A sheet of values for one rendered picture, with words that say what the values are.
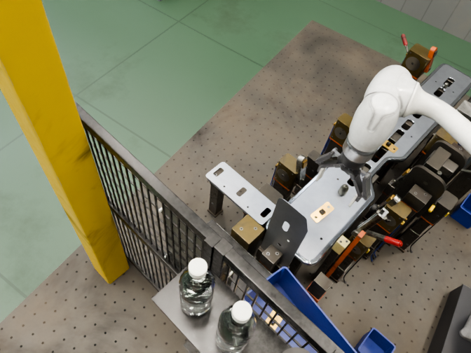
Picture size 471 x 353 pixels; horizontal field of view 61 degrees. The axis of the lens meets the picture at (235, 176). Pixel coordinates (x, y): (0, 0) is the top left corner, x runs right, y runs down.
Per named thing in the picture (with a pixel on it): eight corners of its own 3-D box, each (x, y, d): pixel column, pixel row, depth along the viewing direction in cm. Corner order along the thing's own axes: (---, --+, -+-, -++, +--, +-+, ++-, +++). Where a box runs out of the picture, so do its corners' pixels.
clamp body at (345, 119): (317, 156, 201) (339, 108, 172) (336, 170, 197) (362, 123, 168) (310, 163, 198) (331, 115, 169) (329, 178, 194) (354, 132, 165)
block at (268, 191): (251, 212, 180) (261, 177, 156) (272, 230, 176) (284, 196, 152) (240, 222, 176) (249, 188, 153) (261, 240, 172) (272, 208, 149)
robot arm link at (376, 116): (376, 161, 108) (390, 129, 115) (401, 122, 96) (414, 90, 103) (339, 143, 111) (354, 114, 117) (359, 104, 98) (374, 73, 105)
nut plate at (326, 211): (327, 201, 147) (327, 200, 146) (334, 209, 146) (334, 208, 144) (310, 215, 146) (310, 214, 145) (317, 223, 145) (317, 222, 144)
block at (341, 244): (314, 272, 166) (342, 234, 136) (321, 279, 165) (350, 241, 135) (309, 279, 165) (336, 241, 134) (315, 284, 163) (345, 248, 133)
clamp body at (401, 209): (358, 238, 178) (394, 195, 147) (378, 255, 174) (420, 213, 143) (350, 248, 175) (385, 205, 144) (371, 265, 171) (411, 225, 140)
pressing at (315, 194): (438, 59, 206) (439, 57, 205) (478, 82, 199) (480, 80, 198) (261, 227, 143) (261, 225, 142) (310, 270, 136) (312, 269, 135)
